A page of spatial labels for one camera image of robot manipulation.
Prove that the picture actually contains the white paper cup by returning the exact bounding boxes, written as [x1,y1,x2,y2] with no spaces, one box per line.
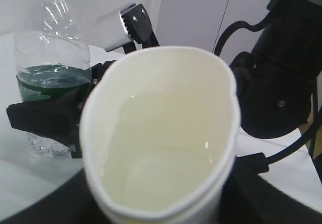
[79,46,240,223]

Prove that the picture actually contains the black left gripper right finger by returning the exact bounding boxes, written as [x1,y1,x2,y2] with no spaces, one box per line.
[218,156,321,223]

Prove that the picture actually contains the clear green-label water bottle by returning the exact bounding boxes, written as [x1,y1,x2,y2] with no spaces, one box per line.
[14,0,92,159]

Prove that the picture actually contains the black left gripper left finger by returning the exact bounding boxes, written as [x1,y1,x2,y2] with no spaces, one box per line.
[1,169,111,223]

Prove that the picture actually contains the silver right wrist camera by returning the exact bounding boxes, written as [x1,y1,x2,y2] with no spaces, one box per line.
[88,3,136,52]

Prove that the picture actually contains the black right camera cable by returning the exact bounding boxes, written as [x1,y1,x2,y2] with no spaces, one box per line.
[213,0,322,176]

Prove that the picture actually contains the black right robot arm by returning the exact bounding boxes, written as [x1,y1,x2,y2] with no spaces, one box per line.
[6,0,321,146]

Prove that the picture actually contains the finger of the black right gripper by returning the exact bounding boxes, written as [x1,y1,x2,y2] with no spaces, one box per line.
[6,87,91,159]

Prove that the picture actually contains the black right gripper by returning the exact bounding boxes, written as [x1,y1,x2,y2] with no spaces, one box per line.
[71,4,162,159]

